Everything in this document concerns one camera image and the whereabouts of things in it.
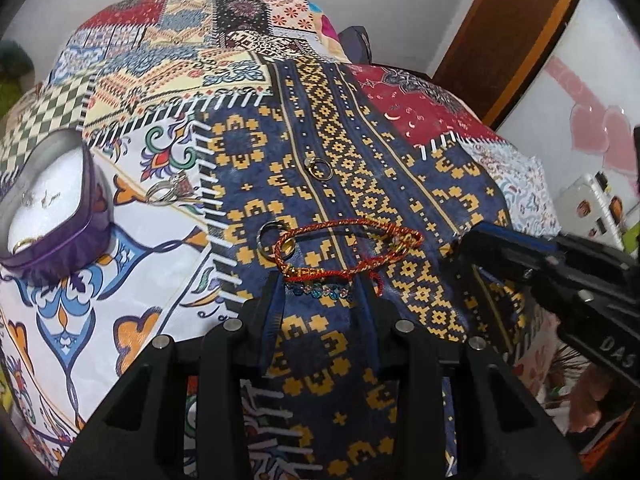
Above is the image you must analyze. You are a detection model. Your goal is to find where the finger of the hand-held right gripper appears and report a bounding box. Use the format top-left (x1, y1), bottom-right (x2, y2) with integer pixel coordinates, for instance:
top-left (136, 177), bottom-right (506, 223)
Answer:
top-left (471, 223), bottom-right (640, 286)
top-left (451, 237), bottom-right (601, 323)

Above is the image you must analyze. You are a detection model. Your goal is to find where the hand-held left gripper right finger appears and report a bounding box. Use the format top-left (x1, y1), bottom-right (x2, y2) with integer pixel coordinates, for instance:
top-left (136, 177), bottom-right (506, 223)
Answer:
top-left (352, 276), bottom-right (587, 480)

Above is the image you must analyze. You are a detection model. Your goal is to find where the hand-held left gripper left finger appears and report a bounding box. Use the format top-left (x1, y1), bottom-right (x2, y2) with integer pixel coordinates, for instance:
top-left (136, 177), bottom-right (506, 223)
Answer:
top-left (57, 273), bottom-right (287, 480)

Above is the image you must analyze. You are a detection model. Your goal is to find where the red braided bracelet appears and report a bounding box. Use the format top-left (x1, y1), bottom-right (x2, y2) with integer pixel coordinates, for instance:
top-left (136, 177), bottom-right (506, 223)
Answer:
top-left (273, 219), bottom-right (425, 297)

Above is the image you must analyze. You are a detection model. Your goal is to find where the purple heart-shaped jewelry box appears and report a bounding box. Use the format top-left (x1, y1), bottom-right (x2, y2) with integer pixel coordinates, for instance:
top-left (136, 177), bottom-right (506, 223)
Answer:
top-left (0, 127), bottom-right (117, 281)

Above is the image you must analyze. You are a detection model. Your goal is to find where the person's right hand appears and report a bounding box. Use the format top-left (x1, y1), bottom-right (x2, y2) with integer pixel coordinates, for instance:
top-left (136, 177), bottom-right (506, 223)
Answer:
top-left (567, 360), bottom-right (619, 436)

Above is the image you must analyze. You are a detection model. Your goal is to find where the white cabinet with pink hearts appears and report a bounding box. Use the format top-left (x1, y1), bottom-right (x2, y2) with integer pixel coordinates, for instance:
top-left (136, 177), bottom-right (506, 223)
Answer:
top-left (492, 0), bottom-right (640, 196)

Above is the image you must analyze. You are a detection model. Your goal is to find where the patterned patchwork blanket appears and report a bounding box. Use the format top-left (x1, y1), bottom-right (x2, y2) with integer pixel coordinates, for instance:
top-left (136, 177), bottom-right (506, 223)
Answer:
top-left (0, 0), bottom-right (562, 480)

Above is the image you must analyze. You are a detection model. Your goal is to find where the dark grey bag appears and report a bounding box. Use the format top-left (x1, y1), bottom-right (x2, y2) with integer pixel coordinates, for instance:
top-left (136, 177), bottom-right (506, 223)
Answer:
top-left (336, 25), bottom-right (373, 65)

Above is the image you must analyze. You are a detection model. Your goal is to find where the blue crystal bead bracelet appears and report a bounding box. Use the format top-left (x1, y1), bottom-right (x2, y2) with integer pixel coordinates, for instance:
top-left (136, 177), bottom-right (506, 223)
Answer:
top-left (285, 282), bottom-right (357, 303)

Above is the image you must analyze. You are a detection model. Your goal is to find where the dark metal ring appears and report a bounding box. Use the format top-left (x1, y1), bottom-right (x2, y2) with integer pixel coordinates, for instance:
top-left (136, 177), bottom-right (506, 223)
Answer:
top-left (257, 221), bottom-right (287, 251)

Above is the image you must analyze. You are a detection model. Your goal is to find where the small silver stone ring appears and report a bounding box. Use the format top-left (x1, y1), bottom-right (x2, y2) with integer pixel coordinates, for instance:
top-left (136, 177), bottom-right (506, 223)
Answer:
top-left (303, 156), bottom-right (335, 181)

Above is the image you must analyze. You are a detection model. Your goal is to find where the large silver gemstone ring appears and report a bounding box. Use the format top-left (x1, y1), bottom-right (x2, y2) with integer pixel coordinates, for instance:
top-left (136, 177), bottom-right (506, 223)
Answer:
top-left (145, 170), bottom-right (193, 207)

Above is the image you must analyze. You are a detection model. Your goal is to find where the brown wooden door frame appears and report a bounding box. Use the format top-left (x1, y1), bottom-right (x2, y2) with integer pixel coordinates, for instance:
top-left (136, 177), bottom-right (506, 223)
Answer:
top-left (431, 0), bottom-right (590, 128)

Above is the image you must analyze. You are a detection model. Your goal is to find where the thin gold ring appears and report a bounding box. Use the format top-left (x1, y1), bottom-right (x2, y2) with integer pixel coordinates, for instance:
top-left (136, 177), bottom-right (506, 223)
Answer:
top-left (11, 236), bottom-right (48, 255)

